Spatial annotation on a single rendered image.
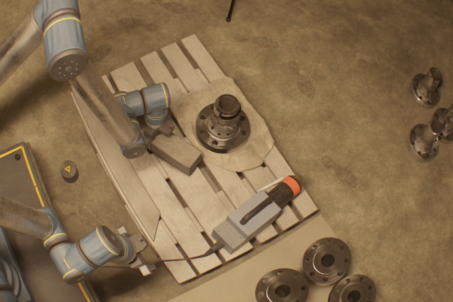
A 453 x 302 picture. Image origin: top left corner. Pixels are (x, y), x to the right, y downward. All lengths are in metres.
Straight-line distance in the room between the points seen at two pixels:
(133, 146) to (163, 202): 0.51
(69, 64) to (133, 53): 1.65
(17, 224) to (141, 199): 1.23
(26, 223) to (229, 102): 1.46
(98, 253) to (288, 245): 1.38
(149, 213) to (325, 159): 1.01
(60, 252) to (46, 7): 0.81
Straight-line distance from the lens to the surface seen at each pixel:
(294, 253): 2.74
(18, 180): 2.51
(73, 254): 1.62
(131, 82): 2.92
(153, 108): 2.31
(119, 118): 1.99
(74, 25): 1.63
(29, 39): 1.80
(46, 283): 2.33
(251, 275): 2.66
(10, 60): 1.86
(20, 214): 1.49
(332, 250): 2.53
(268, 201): 2.42
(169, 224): 2.57
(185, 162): 2.54
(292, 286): 2.43
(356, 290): 2.53
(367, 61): 3.47
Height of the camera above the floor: 2.57
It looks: 59 degrees down
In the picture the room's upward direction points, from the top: 12 degrees clockwise
